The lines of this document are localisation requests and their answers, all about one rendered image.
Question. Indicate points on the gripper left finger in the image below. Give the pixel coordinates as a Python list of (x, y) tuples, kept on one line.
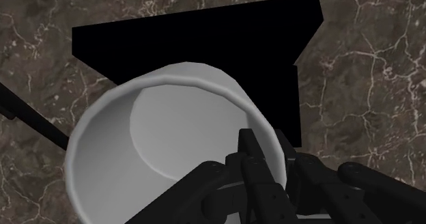
[(259, 180)]

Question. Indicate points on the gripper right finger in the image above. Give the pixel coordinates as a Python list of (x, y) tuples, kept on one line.
[(336, 193)]

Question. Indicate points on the black thin bar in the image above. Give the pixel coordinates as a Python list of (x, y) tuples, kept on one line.
[(36, 121)]

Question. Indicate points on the white cup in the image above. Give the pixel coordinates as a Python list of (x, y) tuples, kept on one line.
[(166, 123)]

